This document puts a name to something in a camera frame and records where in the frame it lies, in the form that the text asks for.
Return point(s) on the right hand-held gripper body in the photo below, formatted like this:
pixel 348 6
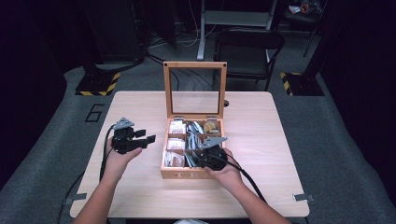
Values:
pixel 213 157

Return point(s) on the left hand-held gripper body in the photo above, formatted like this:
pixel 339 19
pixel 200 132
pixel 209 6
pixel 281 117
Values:
pixel 124 140

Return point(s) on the pile of white tea sachets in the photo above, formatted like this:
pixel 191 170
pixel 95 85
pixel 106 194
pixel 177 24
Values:
pixel 176 143

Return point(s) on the wooden tea box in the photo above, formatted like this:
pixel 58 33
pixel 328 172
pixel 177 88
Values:
pixel 168 93

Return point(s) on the person's right hand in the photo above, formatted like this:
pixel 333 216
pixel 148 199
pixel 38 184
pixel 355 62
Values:
pixel 229 175

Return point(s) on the person's left hand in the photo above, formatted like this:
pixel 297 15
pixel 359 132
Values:
pixel 116 165

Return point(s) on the yellow tea packet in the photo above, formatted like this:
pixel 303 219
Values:
pixel 211 127

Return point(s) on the red label white tea packet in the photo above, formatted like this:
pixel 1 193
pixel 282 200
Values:
pixel 177 127

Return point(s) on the white object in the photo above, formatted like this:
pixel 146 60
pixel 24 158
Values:
pixel 190 221

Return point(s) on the black stand with striped base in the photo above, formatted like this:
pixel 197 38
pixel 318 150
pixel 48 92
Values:
pixel 303 84
pixel 96 82

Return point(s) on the grey tape strip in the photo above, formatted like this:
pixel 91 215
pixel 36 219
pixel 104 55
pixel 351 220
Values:
pixel 76 197
pixel 303 197

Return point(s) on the black folding chair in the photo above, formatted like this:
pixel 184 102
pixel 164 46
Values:
pixel 249 59

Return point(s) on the black cabinet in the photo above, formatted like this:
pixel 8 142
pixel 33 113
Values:
pixel 115 31

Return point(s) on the dark shelf with clutter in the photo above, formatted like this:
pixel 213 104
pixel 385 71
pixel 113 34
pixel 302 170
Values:
pixel 303 12

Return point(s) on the white desk frame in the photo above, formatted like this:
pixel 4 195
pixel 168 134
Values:
pixel 232 18

